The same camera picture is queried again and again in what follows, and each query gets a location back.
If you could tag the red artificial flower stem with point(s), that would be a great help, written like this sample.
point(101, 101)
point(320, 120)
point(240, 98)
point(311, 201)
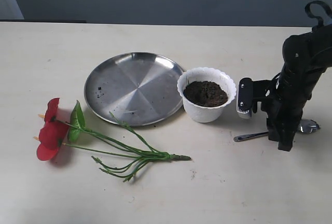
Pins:
point(57, 133)

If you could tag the metal spoon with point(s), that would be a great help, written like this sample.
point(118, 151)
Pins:
point(306, 126)

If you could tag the round steel plate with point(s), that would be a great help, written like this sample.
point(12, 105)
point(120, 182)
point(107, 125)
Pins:
point(138, 88)

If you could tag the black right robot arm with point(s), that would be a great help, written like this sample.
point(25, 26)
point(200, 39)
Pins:
point(306, 57)

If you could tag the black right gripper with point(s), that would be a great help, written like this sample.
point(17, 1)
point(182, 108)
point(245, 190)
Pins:
point(283, 99)

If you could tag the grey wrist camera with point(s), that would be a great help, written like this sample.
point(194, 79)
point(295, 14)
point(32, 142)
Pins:
point(244, 98)

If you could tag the white plastic flower pot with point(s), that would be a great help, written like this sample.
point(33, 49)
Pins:
point(205, 93)

